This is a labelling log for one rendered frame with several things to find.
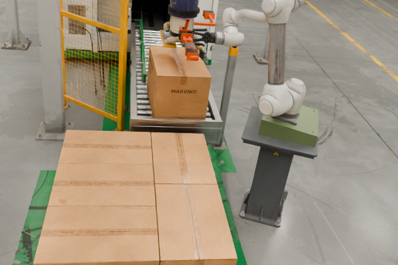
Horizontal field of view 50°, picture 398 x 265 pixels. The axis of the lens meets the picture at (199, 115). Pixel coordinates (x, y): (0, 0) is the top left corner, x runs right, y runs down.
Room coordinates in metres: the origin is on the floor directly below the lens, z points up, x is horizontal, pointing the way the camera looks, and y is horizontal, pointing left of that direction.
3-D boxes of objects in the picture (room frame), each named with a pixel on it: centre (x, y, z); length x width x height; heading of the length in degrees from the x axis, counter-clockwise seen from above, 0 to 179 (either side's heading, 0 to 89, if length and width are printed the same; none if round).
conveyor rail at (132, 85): (3.86, 0.71, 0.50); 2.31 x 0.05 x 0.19; 12
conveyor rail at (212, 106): (3.99, 0.07, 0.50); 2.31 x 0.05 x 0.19; 12
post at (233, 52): (3.44, -0.22, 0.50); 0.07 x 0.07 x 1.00; 12
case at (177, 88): (3.11, 0.22, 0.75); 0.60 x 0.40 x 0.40; 15
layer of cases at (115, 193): (2.05, 0.31, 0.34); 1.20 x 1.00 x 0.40; 12
